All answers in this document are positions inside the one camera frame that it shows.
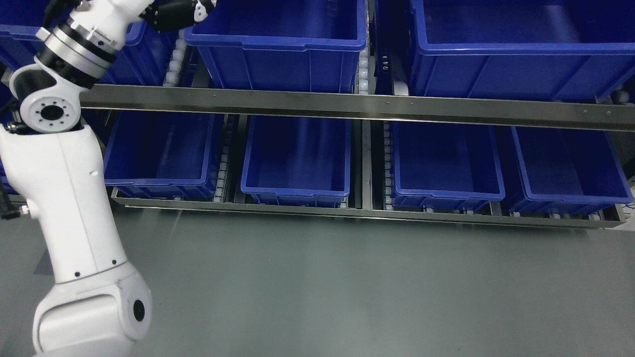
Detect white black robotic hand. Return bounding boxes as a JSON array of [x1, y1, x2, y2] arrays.
[[67, 0, 217, 52]]

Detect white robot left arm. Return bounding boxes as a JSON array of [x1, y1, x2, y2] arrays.
[[1, 13, 152, 357]]

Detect steel shelf rack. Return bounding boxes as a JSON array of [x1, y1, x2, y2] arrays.
[[0, 0, 635, 230]]

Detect upper left blue bin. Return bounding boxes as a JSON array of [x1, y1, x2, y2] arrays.
[[0, 0, 178, 86]]

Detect blue bin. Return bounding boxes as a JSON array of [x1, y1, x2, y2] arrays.
[[184, 0, 368, 93], [104, 111, 225, 199], [406, 0, 635, 102], [389, 121, 506, 212], [0, 0, 178, 86], [495, 126, 633, 215], [240, 116, 352, 208]]

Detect lower left blue bin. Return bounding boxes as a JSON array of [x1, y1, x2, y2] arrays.
[[104, 111, 225, 199]]

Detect upper middle blue bin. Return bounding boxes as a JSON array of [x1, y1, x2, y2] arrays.
[[184, 0, 368, 93]]

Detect lower middle blue bin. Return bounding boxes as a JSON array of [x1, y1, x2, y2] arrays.
[[240, 116, 352, 208]]

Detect upper right blue bin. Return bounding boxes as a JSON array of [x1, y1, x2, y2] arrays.
[[406, 0, 635, 102]]

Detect lower far right blue bin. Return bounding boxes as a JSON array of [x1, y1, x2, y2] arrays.
[[495, 126, 633, 215]]

